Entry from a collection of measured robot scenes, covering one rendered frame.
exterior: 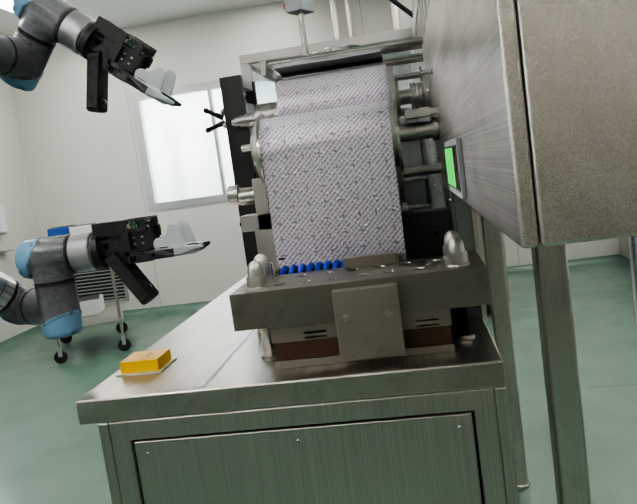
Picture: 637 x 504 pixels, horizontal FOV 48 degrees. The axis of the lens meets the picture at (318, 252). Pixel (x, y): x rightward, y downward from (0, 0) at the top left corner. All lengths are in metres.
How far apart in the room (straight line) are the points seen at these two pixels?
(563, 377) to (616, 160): 1.08
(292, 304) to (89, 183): 6.48
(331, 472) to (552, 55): 0.81
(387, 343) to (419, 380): 0.08
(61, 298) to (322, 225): 0.51
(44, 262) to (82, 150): 6.15
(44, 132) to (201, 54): 1.78
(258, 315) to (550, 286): 0.61
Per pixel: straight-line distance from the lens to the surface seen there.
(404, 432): 1.10
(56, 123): 7.68
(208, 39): 7.19
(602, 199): 0.46
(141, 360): 1.28
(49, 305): 1.44
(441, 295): 1.11
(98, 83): 1.47
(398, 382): 1.08
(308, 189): 1.29
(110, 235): 1.39
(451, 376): 1.07
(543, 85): 0.45
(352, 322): 1.10
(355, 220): 1.29
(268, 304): 1.13
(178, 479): 1.19
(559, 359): 1.50
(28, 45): 1.53
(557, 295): 1.47
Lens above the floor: 1.21
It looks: 7 degrees down
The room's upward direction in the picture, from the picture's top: 8 degrees counter-clockwise
